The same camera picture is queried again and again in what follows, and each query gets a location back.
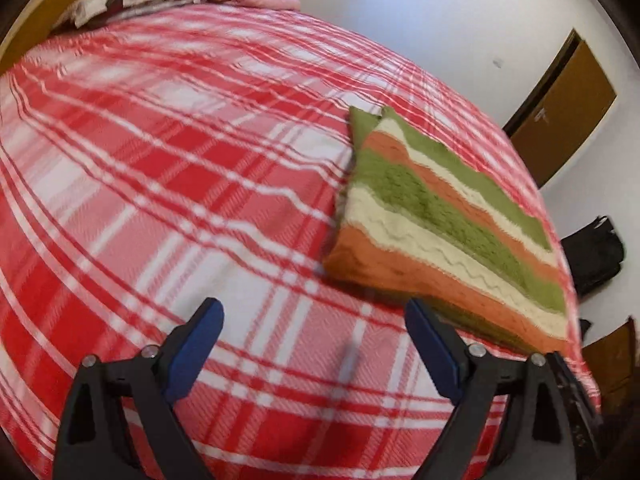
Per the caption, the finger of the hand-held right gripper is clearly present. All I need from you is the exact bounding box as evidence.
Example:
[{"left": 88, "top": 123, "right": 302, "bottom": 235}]
[{"left": 549, "top": 351, "right": 605, "bottom": 466}]

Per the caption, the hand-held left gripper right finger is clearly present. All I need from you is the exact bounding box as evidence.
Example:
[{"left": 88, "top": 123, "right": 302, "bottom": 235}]
[{"left": 404, "top": 297, "right": 576, "bottom": 480}]

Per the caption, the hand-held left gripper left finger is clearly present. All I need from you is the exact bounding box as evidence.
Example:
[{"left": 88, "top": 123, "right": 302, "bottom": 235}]
[{"left": 52, "top": 297, "right": 225, "bottom": 480}]

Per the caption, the green striped knit sweater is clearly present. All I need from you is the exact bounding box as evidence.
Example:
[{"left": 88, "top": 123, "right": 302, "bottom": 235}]
[{"left": 322, "top": 106, "right": 583, "bottom": 356}]

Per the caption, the brown wooden cabinet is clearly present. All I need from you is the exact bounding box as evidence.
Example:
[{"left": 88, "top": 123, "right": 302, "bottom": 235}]
[{"left": 582, "top": 317, "right": 637, "bottom": 413}]

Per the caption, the black bag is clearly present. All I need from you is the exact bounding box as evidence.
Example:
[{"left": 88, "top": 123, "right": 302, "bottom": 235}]
[{"left": 560, "top": 215, "right": 626, "bottom": 298}]

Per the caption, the red plaid bedsheet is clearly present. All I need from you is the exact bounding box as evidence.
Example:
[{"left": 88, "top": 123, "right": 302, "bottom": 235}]
[{"left": 0, "top": 2, "right": 601, "bottom": 480}]

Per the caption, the brown wooden door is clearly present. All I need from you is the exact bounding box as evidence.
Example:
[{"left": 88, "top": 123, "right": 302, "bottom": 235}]
[{"left": 502, "top": 29, "right": 618, "bottom": 188}]

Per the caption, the cream wooden bed headboard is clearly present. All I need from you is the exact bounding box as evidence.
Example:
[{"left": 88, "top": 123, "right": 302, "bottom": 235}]
[{"left": 0, "top": 0, "right": 273, "bottom": 76}]

